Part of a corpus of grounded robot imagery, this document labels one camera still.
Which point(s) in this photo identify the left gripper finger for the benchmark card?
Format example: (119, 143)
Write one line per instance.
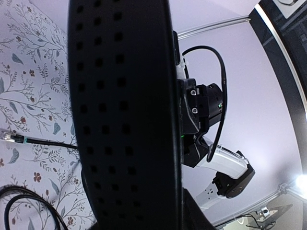
(193, 217)

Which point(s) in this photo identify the right aluminium frame post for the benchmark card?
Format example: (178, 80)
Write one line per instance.
(212, 26)

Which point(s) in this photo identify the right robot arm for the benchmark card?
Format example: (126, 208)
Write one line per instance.
(233, 174)

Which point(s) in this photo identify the black ethernet cable pulled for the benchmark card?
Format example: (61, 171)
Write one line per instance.
(16, 138)

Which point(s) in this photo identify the black network switch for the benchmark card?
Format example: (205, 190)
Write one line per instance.
(123, 88)

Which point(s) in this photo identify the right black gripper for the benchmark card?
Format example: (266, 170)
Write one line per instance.
(200, 107)

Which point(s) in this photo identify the floral table mat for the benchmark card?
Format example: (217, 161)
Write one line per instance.
(35, 103)

